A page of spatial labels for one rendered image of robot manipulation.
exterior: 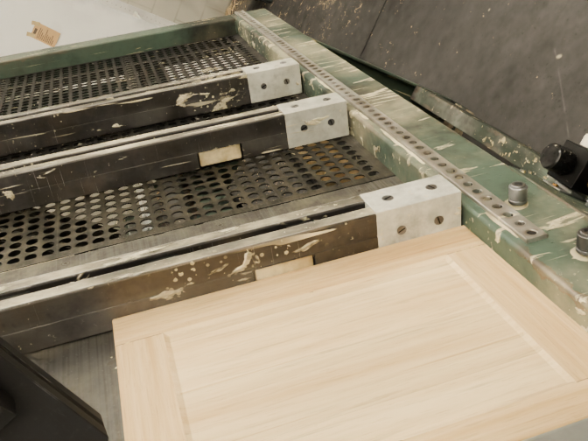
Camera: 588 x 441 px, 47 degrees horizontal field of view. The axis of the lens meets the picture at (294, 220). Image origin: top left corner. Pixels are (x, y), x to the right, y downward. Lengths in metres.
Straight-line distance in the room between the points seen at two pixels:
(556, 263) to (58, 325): 0.60
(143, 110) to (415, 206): 0.80
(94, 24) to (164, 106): 2.98
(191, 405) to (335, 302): 0.22
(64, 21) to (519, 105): 2.96
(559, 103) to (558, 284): 1.48
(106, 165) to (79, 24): 3.28
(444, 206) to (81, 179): 0.65
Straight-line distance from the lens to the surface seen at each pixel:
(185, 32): 2.23
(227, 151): 1.26
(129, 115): 1.53
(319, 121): 1.29
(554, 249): 0.85
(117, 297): 0.85
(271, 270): 0.88
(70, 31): 4.49
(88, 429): 0.25
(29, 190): 1.26
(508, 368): 0.73
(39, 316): 0.86
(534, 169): 1.95
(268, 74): 1.56
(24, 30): 4.50
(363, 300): 0.82
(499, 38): 2.59
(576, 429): 0.65
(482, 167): 1.05
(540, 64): 2.38
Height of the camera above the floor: 1.49
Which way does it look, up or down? 25 degrees down
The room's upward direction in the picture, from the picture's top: 73 degrees counter-clockwise
